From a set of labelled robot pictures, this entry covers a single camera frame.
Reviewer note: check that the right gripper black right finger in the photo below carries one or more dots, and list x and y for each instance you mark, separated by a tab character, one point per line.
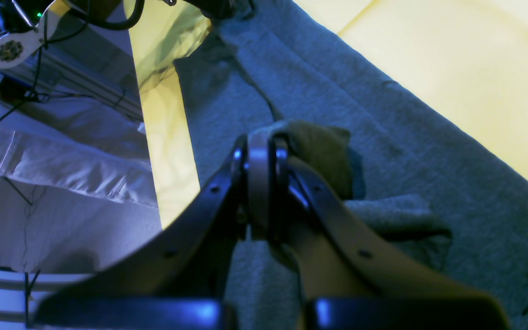
351	278

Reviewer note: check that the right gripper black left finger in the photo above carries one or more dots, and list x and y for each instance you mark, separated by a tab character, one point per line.
176	281

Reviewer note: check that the dark grey long-sleeve shirt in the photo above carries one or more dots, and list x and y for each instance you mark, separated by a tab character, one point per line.
406	171

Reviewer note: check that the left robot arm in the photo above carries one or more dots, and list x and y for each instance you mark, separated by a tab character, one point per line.
26	26

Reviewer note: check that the white hanging sheet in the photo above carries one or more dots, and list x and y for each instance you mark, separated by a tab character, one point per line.
76	188

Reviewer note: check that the yellow table cloth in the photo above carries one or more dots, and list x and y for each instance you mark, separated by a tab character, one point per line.
468	59

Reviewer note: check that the aluminium frame rail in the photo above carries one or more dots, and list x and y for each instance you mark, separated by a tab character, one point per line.
111	81

